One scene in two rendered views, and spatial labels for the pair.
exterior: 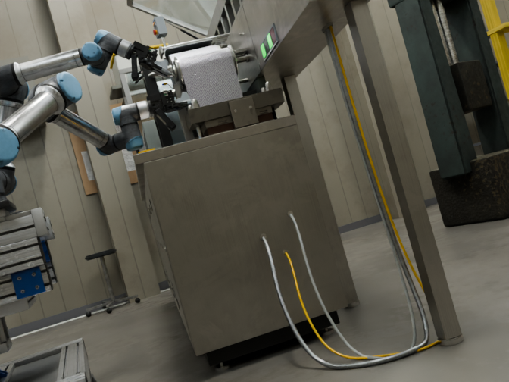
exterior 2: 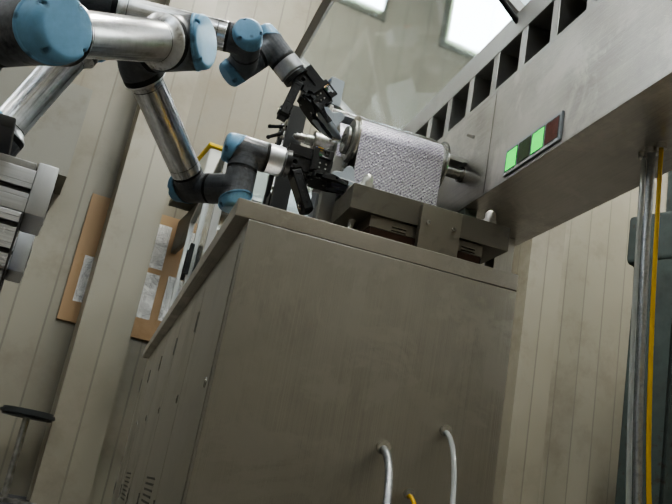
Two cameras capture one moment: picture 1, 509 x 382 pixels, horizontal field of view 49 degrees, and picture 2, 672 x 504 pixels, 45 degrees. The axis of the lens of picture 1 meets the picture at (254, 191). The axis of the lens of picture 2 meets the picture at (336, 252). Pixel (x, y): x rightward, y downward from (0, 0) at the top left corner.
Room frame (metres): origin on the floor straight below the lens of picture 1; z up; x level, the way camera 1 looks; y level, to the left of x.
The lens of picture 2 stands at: (0.52, 0.27, 0.32)
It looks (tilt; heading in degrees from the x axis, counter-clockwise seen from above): 17 degrees up; 357
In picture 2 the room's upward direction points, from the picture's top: 11 degrees clockwise
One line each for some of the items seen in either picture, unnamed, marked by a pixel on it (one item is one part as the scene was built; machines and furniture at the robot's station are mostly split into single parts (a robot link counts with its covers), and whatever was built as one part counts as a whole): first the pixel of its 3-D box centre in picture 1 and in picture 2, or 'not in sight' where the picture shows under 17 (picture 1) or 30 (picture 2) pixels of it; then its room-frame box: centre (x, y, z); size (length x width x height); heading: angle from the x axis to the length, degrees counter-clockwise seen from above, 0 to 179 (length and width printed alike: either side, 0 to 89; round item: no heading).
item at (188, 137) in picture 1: (181, 119); (319, 210); (2.54, 0.23, 1.05); 0.06 x 0.05 x 0.31; 101
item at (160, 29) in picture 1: (158, 27); (329, 94); (3.05, 0.27, 1.66); 0.07 x 0.07 x 0.10; 22
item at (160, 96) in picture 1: (161, 104); (307, 166); (2.43, 0.28, 1.12); 0.12 x 0.08 x 0.09; 101
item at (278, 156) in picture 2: (144, 110); (275, 160); (2.42, 0.36, 1.11); 0.08 x 0.05 x 0.08; 11
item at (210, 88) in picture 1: (214, 92); (394, 193); (2.48, 0.05, 1.12); 0.23 x 0.01 x 0.18; 101
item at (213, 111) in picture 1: (234, 109); (419, 226); (2.37, -0.01, 1.00); 0.40 x 0.16 x 0.06; 101
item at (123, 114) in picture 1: (126, 114); (245, 153); (2.40, 0.44, 1.11); 0.11 x 0.08 x 0.09; 101
